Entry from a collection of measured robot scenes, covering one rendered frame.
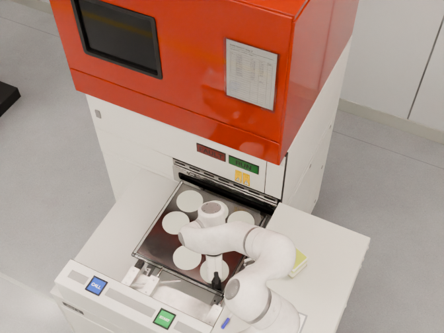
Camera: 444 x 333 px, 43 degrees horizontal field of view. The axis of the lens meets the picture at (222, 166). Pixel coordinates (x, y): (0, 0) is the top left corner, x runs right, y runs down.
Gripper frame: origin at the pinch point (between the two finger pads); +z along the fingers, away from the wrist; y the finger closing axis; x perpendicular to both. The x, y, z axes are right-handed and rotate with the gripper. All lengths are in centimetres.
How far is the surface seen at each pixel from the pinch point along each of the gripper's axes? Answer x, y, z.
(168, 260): -15.8, -11.5, -1.9
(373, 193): 98, -119, 55
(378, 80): 110, -162, 5
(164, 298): -18.1, 0.3, 4.4
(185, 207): -8.7, -32.3, -9.5
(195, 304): -7.5, 3.4, 5.6
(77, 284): -46.0, -0.9, -4.5
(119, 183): -38, -74, 5
